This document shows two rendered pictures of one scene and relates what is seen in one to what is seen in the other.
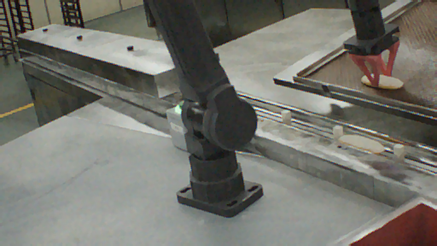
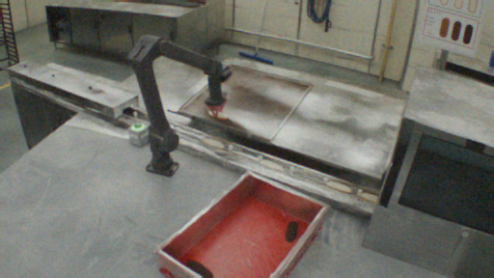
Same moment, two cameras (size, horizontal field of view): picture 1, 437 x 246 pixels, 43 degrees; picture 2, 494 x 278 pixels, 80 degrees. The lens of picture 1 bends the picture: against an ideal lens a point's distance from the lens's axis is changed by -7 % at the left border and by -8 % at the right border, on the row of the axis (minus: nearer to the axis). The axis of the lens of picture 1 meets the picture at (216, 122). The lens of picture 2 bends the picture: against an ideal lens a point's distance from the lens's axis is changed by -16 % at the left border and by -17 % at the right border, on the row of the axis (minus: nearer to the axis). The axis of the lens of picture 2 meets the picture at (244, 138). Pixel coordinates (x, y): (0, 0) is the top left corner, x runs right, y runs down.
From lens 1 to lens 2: 0.60 m
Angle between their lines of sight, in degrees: 30
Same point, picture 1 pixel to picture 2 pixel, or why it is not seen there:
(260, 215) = (181, 175)
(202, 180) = (158, 163)
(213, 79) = (165, 126)
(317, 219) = (205, 177)
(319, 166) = (200, 153)
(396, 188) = (233, 164)
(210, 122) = (164, 143)
